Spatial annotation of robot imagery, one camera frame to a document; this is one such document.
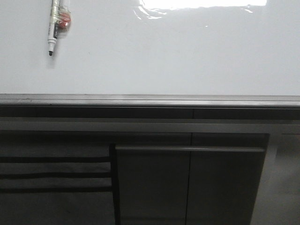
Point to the white whiteboard marker pen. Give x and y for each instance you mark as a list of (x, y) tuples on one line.
[(53, 26)]

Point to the red round magnet with tape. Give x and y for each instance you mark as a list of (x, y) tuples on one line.
[(64, 18)]

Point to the white whiteboard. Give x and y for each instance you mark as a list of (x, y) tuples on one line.
[(225, 53)]

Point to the grey cabinet with doors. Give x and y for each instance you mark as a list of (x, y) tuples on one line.
[(211, 179)]

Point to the grey drawer unit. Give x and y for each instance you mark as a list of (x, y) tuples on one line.
[(54, 180)]

